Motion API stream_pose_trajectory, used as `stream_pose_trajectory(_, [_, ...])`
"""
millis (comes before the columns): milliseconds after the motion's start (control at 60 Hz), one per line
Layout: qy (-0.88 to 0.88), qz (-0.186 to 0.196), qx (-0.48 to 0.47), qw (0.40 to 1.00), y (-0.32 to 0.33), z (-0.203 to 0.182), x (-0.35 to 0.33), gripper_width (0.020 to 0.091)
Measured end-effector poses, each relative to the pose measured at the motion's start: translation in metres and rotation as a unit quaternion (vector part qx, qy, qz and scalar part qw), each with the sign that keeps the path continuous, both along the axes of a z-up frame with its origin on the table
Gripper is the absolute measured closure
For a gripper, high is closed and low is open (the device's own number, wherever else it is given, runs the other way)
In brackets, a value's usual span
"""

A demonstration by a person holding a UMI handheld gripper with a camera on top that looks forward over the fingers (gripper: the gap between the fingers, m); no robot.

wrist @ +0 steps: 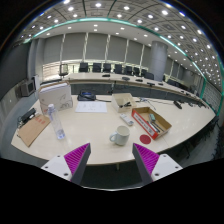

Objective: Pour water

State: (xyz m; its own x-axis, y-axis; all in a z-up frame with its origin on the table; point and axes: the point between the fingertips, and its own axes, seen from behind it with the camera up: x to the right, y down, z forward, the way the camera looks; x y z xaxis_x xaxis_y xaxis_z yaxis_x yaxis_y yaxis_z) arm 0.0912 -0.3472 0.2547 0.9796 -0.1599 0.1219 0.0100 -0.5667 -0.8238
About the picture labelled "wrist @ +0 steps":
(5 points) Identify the open brown box red-edged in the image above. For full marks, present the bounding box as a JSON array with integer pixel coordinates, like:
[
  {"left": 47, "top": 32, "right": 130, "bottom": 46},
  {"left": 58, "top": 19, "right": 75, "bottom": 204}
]
[{"left": 131, "top": 106, "right": 173, "bottom": 140}]

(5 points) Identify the row of black office chairs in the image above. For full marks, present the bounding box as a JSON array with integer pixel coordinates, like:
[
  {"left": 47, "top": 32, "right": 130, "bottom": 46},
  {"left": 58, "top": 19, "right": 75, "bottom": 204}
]
[{"left": 58, "top": 61, "right": 156, "bottom": 81}]

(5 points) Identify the group of ceiling lights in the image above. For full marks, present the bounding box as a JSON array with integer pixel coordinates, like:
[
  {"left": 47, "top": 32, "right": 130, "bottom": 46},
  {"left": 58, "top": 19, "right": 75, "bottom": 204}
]
[{"left": 19, "top": 0, "right": 224, "bottom": 84}]

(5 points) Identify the large white cardboard box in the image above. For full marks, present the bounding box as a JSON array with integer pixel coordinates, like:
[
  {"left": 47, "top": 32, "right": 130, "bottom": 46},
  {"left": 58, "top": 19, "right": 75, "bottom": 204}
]
[{"left": 38, "top": 82, "right": 74, "bottom": 115}]

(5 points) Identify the clear plastic water bottle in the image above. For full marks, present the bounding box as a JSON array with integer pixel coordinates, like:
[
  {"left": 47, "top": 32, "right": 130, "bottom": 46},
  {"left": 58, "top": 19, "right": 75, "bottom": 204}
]
[{"left": 47, "top": 103, "right": 66, "bottom": 140}]

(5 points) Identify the long curved conference desk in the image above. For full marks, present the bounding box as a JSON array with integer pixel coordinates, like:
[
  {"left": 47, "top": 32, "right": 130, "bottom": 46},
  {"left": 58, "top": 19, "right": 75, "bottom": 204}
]
[{"left": 63, "top": 72, "right": 208, "bottom": 108}]

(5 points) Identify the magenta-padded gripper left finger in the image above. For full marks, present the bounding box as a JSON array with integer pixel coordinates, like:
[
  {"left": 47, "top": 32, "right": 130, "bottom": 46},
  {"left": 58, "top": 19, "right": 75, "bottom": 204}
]
[{"left": 40, "top": 142, "right": 92, "bottom": 186}]

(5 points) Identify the flat brown cardboard sheet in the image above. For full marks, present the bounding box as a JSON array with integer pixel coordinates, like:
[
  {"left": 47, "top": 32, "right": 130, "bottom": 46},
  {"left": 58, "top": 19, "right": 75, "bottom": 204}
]
[{"left": 17, "top": 113, "right": 52, "bottom": 148}]

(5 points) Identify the thin dark cable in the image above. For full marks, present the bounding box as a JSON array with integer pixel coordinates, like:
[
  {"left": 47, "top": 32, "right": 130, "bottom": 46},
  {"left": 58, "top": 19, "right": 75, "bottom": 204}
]
[{"left": 134, "top": 97, "right": 158, "bottom": 111}]

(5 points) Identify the white ceramic mug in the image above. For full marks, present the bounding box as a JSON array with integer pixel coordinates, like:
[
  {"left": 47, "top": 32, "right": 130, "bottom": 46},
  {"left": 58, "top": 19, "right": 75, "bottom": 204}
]
[{"left": 109, "top": 125, "right": 131, "bottom": 147}]

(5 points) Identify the grey CRT monitor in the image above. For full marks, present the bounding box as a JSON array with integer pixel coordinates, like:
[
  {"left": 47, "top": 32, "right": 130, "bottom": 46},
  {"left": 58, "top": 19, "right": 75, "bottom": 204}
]
[{"left": 19, "top": 79, "right": 37, "bottom": 98}]

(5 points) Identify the black table microphone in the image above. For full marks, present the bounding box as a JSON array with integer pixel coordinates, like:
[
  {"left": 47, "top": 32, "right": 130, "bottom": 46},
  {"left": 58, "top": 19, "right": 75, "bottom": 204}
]
[{"left": 172, "top": 99, "right": 184, "bottom": 110}]

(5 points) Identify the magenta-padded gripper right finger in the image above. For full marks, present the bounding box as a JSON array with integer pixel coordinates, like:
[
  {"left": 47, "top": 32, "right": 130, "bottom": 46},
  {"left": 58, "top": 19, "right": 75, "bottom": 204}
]
[{"left": 132, "top": 143, "right": 183, "bottom": 185}]

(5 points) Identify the black desk telephone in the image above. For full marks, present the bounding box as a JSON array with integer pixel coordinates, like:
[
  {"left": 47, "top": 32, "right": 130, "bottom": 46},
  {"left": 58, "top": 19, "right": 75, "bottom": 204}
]
[{"left": 77, "top": 90, "right": 97, "bottom": 102}]

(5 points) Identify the small open beige box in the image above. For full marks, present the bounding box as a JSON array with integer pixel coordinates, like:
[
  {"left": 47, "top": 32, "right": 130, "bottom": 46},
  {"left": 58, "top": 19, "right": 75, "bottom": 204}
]
[{"left": 110, "top": 92, "right": 138, "bottom": 114}]

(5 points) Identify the small black tool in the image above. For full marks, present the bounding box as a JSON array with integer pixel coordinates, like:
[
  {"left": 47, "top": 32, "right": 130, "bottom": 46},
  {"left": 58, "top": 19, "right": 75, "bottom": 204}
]
[{"left": 119, "top": 101, "right": 133, "bottom": 109}]

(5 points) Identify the flat round red coaster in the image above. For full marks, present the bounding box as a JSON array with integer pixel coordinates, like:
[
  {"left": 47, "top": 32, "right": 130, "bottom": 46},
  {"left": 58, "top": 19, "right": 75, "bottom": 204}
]
[{"left": 139, "top": 133, "right": 152, "bottom": 145}]

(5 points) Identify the black flat device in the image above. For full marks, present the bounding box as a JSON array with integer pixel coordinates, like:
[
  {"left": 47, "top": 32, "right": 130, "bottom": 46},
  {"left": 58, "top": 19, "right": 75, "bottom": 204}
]
[{"left": 17, "top": 107, "right": 38, "bottom": 128}]

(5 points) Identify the white remote control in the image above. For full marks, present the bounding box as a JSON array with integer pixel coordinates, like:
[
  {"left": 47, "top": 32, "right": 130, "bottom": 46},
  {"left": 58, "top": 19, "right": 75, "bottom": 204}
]
[{"left": 119, "top": 113, "right": 135, "bottom": 127}]

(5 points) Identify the black hand tool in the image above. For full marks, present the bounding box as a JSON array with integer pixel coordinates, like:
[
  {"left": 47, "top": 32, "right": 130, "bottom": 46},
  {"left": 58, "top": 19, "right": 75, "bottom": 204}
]
[{"left": 151, "top": 120, "right": 165, "bottom": 133}]

